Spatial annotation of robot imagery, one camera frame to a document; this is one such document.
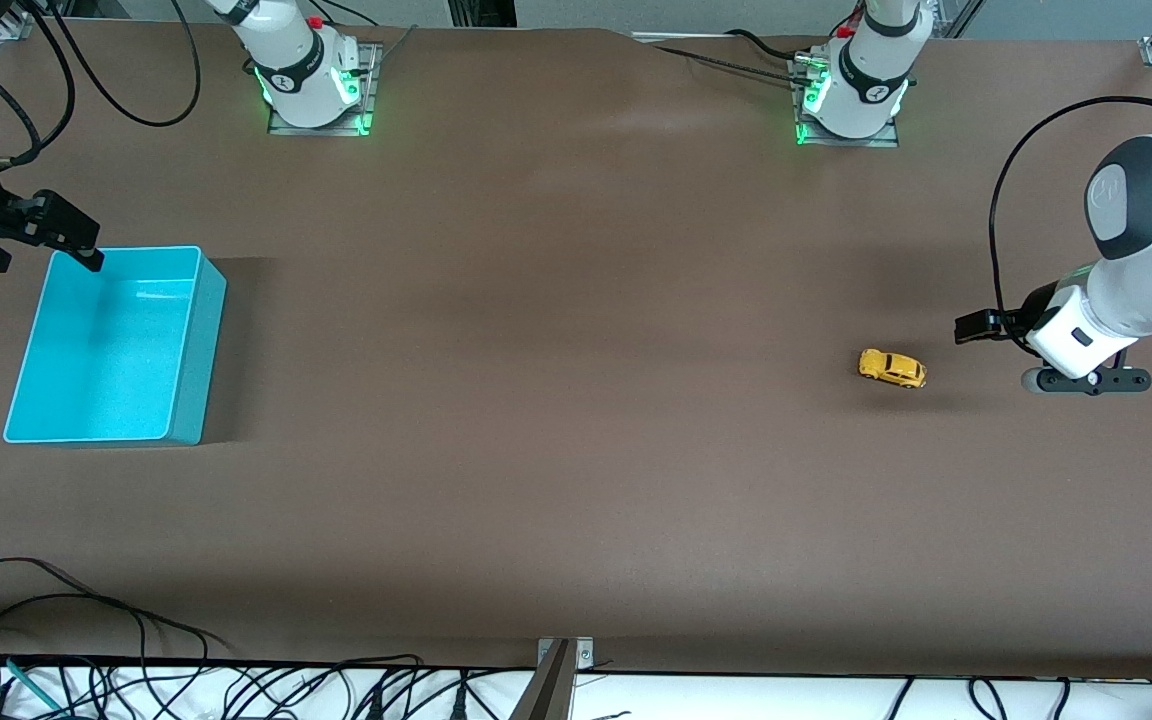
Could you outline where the black looping right arm cable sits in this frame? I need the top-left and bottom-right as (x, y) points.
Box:
(41, 0), (202, 128)

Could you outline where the dark metal bar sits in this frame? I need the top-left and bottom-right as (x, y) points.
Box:
(508, 640), (577, 720)

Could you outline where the black right gripper plug cable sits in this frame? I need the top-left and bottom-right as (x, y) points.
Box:
(0, 0), (75, 169)

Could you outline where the black arm base cable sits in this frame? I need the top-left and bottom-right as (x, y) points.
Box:
(651, 28), (822, 86)

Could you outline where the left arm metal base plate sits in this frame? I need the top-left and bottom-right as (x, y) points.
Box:
(788, 55), (902, 149)

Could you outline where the black frame post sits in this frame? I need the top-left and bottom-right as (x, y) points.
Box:
(446, 0), (519, 29)

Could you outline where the turquoise plastic bin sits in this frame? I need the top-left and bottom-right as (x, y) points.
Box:
(3, 245), (229, 447)

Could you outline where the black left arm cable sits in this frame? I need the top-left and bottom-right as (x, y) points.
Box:
(986, 95), (1152, 336)

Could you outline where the small metal bracket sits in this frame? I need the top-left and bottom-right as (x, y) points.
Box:
(536, 637), (595, 671)

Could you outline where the yellow beetle toy car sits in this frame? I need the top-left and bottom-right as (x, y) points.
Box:
(857, 348), (928, 390)

